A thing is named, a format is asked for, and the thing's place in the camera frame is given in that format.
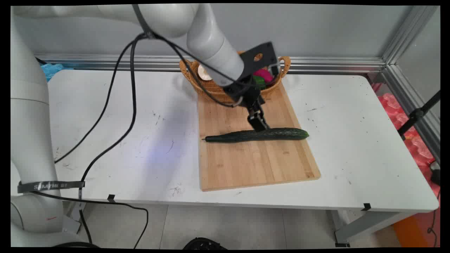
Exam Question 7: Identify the small black box device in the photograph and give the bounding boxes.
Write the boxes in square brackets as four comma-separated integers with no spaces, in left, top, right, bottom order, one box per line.
[430,161,441,187]

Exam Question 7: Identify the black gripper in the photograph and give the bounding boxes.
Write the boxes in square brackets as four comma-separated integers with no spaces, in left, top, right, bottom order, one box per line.
[223,78,270,133]

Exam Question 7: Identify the slanted aluminium side rail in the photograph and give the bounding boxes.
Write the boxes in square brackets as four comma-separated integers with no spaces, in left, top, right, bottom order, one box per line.
[381,64,441,164]

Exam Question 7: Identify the orange floor strip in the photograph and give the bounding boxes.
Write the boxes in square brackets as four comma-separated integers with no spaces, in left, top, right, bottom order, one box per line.
[391,214,429,248]

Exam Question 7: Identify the aluminium frame corner post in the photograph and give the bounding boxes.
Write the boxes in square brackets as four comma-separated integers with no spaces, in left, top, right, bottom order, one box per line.
[381,5,441,66]

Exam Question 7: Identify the thick black cable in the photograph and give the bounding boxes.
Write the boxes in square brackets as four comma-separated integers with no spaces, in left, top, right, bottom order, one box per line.
[79,32,149,246]

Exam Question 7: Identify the grey table leg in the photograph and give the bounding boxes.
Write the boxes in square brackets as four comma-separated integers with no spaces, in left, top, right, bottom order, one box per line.
[330,209,419,248]

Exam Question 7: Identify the black wrist camera mount plate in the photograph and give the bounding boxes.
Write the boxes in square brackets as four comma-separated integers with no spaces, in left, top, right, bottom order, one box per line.
[240,42,279,76]

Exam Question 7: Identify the white round mushroom slice toy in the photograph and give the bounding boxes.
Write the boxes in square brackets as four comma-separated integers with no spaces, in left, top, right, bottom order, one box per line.
[198,64,213,82]

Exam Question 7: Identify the horizontal aluminium frame rail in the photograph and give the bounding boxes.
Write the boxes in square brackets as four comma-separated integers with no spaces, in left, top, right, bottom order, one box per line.
[34,53,387,74]

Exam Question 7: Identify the thin black cable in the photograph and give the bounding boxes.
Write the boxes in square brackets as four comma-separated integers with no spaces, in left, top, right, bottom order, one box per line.
[54,33,146,164]

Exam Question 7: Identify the black round base object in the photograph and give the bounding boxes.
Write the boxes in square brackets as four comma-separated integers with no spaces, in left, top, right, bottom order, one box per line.
[182,237,229,250]

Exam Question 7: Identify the black tripod stand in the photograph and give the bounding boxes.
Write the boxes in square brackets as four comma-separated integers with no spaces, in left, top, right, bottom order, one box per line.
[397,90,441,141]

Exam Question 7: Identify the blue plastic bag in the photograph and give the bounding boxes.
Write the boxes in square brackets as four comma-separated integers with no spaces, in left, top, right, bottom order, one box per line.
[40,63,75,82]

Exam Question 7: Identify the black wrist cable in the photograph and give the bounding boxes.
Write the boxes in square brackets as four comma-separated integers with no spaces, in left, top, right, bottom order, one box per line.
[149,31,258,108]

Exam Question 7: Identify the bamboo cutting board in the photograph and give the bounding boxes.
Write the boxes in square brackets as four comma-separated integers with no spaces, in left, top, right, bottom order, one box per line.
[197,83,321,192]

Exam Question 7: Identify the pink foam packaging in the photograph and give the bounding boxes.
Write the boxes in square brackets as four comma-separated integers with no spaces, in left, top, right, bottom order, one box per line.
[373,82,441,198]

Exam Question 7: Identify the magenta toy vegetable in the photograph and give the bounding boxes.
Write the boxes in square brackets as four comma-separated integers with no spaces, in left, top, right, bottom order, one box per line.
[253,69,274,84]

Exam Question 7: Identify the black cable along floor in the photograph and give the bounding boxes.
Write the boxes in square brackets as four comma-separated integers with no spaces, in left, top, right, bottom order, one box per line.
[21,190,149,249]

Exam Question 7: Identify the black velcro strap white print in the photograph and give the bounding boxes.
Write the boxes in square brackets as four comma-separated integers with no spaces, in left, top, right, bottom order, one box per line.
[17,180,86,194]

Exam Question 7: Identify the woven wicker basket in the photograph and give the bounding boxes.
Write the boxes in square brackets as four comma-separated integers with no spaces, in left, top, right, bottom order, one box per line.
[179,51,292,104]

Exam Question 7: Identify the long dark green cucumber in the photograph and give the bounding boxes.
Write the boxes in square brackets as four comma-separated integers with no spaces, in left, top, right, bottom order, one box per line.
[202,127,310,144]

